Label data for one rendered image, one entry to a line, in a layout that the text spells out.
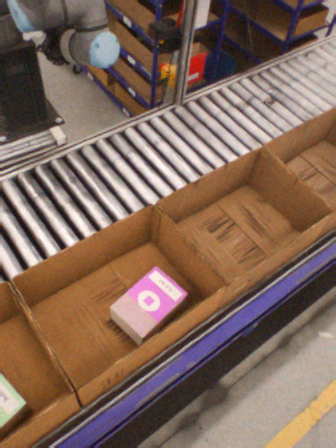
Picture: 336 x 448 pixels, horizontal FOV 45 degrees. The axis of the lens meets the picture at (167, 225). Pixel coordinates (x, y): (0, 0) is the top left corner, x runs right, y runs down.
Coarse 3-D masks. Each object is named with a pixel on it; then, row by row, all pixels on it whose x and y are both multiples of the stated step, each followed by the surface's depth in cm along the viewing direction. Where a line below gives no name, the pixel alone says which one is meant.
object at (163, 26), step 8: (152, 24) 148; (160, 24) 148; (168, 24) 148; (152, 32) 148; (160, 32) 147; (168, 32) 149; (176, 32) 151; (160, 40) 151; (168, 40) 154; (168, 48) 156
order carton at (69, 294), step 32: (128, 224) 105; (160, 224) 108; (64, 256) 97; (96, 256) 107; (128, 256) 114; (160, 256) 115; (192, 256) 101; (32, 288) 98; (64, 288) 107; (96, 288) 108; (128, 288) 108; (192, 288) 110; (224, 288) 93; (64, 320) 102; (96, 320) 103; (192, 320) 96; (64, 352) 98; (96, 352) 98; (128, 352) 99; (160, 352) 99; (96, 384) 83
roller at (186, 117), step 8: (176, 112) 175; (184, 112) 173; (184, 120) 173; (192, 120) 171; (192, 128) 171; (200, 128) 169; (200, 136) 169; (208, 136) 166; (208, 144) 167; (216, 144) 164; (224, 144) 165; (216, 152) 165; (224, 152) 162; (232, 152) 163; (224, 160) 163
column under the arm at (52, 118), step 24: (0, 48) 133; (24, 48) 135; (0, 72) 137; (24, 72) 142; (0, 96) 143; (24, 96) 148; (0, 120) 156; (24, 120) 156; (48, 120) 162; (0, 144) 153
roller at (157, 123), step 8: (152, 120) 170; (160, 120) 169; (160, 128) 167; (168, 128) 167; (168, 136) 165; (176, 136) 165; (176, 144) 163; (184, 144) 162; (184, 152) 161; (192, 152) 160; (192, 160) 159; (200, 160) 158; (200, 168) 157; (208, 168) 156
